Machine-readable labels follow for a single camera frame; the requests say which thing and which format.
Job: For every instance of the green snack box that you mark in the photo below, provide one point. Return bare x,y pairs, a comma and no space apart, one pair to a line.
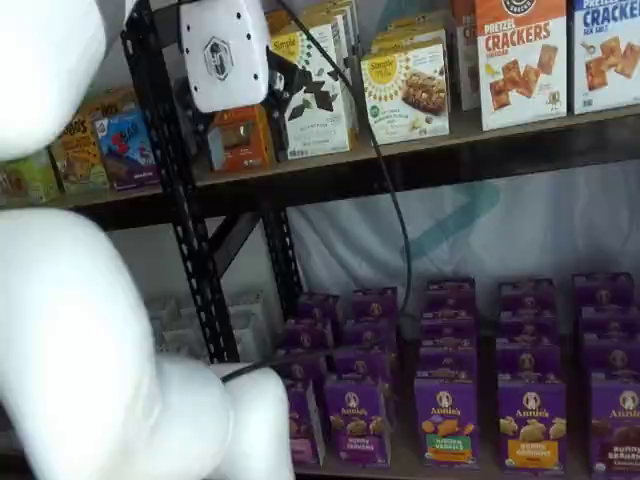
27,175

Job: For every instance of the wooden shelf board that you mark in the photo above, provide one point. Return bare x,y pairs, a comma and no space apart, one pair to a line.
465,142
100,197

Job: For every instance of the dark red snack box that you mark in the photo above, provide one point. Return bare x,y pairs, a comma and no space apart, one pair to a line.
465,60

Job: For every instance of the purple Annie's chocolate bunny box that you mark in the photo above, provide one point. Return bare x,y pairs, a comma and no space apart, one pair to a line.
612,360
617,425
602,290
610,327

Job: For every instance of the white Simple Mills cracker box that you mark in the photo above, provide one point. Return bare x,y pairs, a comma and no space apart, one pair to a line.
320,130
320,15

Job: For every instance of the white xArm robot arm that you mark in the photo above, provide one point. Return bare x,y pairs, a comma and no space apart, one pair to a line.
75,325

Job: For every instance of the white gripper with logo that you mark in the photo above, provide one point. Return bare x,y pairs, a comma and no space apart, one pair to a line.
225,55

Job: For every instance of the yellow snack box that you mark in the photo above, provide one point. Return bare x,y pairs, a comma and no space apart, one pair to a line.
80,155

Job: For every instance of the white plastic crate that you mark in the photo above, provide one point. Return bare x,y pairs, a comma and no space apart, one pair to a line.
245,325

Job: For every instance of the purple Annie's box green patch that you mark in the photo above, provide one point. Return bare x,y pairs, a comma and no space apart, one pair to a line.
450,327
447,425
450,295
447,360

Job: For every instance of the purple Annie's box yellow patch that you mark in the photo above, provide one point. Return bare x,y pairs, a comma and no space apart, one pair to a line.
532,430
526,295
527,327
527,362

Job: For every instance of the white banner with teal logo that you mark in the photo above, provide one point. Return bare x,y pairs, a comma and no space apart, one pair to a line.
500,225

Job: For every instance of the blue snack box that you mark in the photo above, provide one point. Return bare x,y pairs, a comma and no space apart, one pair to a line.
127,150

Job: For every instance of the purple Annie's box pink patch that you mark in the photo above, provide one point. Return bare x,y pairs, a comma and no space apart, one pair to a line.
310,337
320,307
302,367
304,425

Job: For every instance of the orange snack box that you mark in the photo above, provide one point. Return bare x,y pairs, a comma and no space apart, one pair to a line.
245,140

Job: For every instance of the black metal shelf rack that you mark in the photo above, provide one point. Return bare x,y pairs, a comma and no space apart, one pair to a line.
165,150

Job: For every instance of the orange pretzel crackers box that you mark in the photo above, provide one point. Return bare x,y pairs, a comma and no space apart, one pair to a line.
522,65

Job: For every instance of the Simple Mills bar box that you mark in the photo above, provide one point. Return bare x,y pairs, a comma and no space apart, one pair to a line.
410,30
405,95

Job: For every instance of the blue pretzel crackers box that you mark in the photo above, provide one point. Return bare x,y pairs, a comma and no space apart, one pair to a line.
607,55

